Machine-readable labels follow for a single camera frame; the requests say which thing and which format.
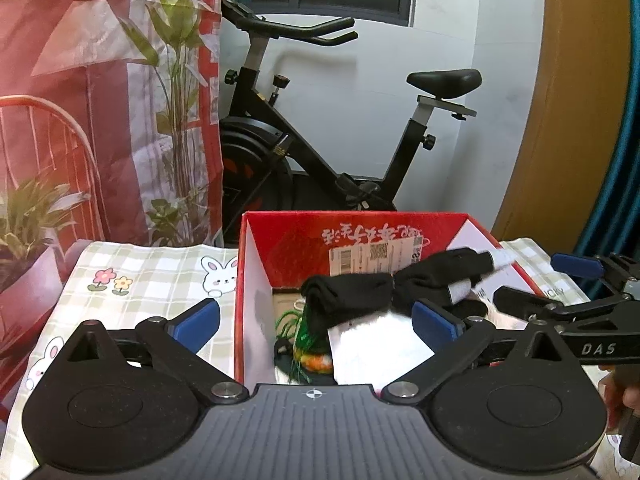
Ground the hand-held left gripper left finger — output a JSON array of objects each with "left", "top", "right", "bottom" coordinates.
[{"left": 50, "top": 298, "right": 250, "bottom": 407}]

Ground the red cardboard box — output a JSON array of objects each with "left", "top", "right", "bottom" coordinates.
[{"left": 234, "top": 211, "right": 547, "bottom": 387}]

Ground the white fluffy cloth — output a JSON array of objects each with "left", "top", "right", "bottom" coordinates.
[{"left": 327, "top": 309, "right": 436, "bottom": 387}]

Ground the orange wooden door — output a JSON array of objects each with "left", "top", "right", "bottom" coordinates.
[{"left": 492, "top": 0, "right": 632, "bottom": 257}]

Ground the person's right hand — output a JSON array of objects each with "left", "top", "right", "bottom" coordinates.
[{"left": 597, "top": 364, "right": 640, "bottom": 434}]

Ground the green checked tablecloth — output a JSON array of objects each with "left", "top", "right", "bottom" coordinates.
[{"left": 0, "top": 237, "right": 640, "bottom": 480}]

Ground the black sock with white tag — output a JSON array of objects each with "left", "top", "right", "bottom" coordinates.
[{"left": 394, "top": 247, "right": 519, "bottom": 307}]

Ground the orange floral quilted cloth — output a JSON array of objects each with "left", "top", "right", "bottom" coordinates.
[{"left": 305, "top": 353, "right": 335, "bottom": 375}]

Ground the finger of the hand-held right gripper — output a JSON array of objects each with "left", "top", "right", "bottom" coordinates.
[
  {"left": 492, "top": 286, "right": 632, "bottom": 323},
  {"left": 551, "top": 253, "right": 619, "bottom": 282}
]

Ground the black exercise bike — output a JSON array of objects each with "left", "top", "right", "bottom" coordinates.
[{"left": 218, "top": 0, "right": 484, "bottom": 241}]

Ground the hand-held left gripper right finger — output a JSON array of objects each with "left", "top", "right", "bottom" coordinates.
[{"left": 382, "top": 299, "right": 576, "bottom": 404}]

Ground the red printed backdrop cloth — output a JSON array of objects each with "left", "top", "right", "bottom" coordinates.
[{"left": 0, "top": 0, "right": 226, "bottom": 426}]

